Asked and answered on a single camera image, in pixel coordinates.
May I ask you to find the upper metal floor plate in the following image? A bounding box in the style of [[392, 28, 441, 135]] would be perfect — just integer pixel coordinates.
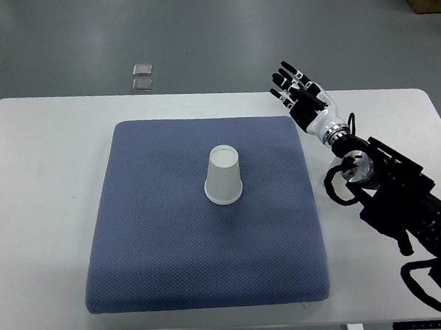
[[132, 63, 152, 77]]

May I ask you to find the white paper cup on mat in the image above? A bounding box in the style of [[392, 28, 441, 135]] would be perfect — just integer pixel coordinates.
[[204, 144, 243, 205]]

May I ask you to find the black table control panel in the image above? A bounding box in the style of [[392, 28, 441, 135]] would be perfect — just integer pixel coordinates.
[[392, 320, 441, 330]]

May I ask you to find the black white robotic hand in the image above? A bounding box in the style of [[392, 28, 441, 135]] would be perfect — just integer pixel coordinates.
[[270, 61, 352, 146]]

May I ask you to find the lower metal floor plate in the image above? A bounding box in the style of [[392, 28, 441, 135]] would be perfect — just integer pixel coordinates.
[[132, 78, 152, 93]]

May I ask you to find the metal floor plate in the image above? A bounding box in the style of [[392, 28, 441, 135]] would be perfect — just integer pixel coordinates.
[[132, 63, 152, 77], [132, 78, 152, 93]]

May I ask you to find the brown cardboard box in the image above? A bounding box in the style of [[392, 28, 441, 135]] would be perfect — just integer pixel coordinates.
[[407, 0, 441, 14]]

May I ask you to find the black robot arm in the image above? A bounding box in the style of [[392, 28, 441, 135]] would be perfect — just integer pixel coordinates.
[[323, 114, 441, 312]]

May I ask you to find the blue textured cushion mat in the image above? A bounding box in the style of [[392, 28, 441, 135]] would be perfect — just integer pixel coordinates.
[[85, 116, 329, 314]]

